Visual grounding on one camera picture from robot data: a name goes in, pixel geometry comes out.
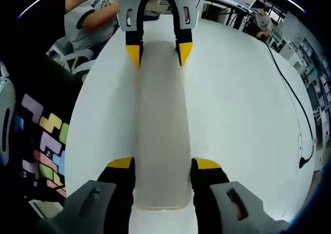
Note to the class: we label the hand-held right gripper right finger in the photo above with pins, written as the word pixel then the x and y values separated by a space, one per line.
pixel 240 210

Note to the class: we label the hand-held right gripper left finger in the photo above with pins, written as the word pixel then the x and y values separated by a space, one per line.
pixel 85 208

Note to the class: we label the beige cutlery case base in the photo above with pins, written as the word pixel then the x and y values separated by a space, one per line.
pixel 162 209

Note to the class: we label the black computer mouse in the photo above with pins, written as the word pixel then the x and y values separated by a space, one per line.
pixel 151 15

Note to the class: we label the white worn device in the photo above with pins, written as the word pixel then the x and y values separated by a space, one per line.
pixel 7 102

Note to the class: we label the shelf with white boxes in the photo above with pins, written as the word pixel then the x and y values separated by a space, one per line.
pixel 310 71

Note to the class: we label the black frame laptop stand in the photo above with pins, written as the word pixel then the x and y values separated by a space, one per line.
pixel 227 9

